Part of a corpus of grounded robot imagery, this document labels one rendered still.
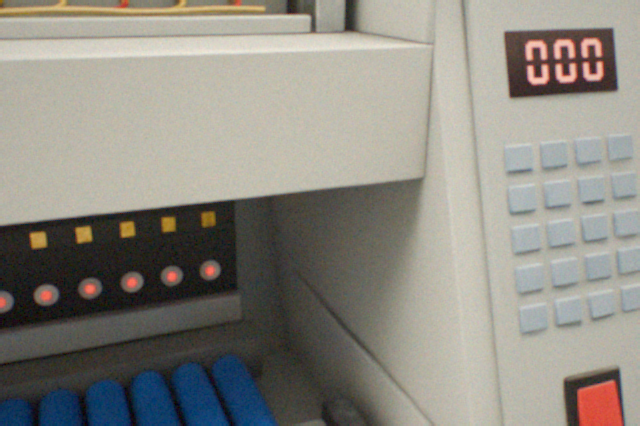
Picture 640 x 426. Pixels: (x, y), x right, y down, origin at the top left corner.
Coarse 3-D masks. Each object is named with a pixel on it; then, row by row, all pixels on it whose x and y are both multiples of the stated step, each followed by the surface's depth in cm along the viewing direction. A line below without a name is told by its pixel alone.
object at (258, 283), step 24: (240, 216) 40; (264, 216) 41; (240, 240) 40; (264, 240) 41; (240, 264) 40; (264, 264) 41; (240, 288) 40; (264, 288) 41; (264, 312) 41; (264, 336) 41; (24, 360) 36
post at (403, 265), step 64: (448, 0) 22; (448, 64) 22; (448, 128) 22; (320, 192) 33; (384, 192) 26; (448, 192) 22; (320, 256) 34; (384, 256) 27; (448, 256) 23; (384, 320) 28; (448, 320) 23; (448, 384) 24
